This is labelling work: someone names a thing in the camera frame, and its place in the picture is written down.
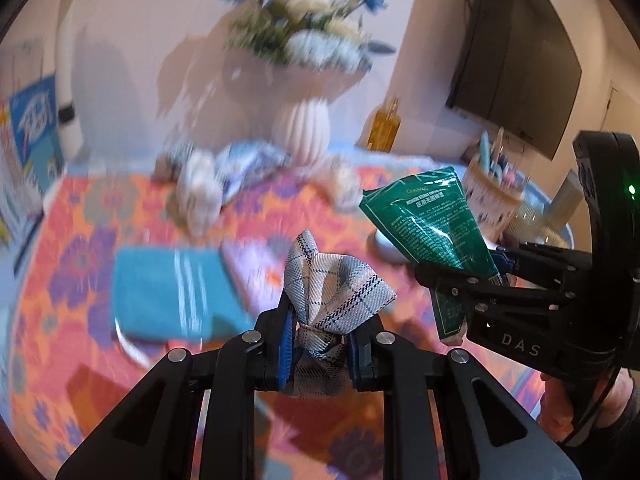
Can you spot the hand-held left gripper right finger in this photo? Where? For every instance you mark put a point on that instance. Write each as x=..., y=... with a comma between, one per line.
x=355, y=360

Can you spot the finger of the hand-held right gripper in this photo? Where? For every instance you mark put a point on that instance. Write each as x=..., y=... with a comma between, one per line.
x=465, y=290
x=502, y=262

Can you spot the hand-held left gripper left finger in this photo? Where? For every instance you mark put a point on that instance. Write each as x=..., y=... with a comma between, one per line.
x=286, y=355

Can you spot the grey plaid cloth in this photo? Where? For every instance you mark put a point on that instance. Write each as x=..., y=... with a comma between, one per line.
x=325, y=285

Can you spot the green foil packet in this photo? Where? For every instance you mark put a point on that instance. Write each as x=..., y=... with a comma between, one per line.
x=430, y=215

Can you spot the person's right hand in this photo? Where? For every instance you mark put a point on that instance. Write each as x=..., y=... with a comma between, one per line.
x=556, y=405

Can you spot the gold woven glass jar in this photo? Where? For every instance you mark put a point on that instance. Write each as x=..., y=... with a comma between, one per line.
x=537, y=225

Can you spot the beige printed pen holder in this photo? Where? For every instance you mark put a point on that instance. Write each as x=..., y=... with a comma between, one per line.
x=492, y=205

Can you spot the purple cloth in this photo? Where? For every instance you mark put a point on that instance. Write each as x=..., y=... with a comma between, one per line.
x=252, y=267

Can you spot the teal tube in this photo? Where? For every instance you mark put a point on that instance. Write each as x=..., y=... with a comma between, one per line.
x=487, y=152

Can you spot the teal striped towel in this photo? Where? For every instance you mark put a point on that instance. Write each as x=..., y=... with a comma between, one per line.
x=160, y=295

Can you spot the cream round jar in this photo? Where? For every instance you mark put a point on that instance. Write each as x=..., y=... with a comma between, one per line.
x=345, y=182

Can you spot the amber glass bottle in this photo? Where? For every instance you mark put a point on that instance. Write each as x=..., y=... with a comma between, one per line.
x=384, y=127

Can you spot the small white bottle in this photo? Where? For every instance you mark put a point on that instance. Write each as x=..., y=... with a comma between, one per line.
x=200, y=190

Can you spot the blue and white patterned cloth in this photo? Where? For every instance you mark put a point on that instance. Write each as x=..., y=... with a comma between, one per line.
x=250, y=167

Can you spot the floral orange tablecloth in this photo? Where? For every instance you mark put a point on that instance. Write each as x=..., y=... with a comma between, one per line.
x=90, y=260

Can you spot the white ribbed vase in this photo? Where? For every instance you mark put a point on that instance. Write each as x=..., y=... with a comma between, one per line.
x=302, y=130

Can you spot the blue and white flower bouquet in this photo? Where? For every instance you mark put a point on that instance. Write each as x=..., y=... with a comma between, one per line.
x=310, y=35

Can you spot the blue printed box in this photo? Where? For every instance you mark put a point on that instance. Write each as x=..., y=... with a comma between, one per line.
x=37, y=135

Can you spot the white pipe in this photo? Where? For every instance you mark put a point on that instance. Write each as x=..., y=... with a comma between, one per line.
x=69, y=85

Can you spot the black wall television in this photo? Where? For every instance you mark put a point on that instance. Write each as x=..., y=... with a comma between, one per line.
x=515, y=60

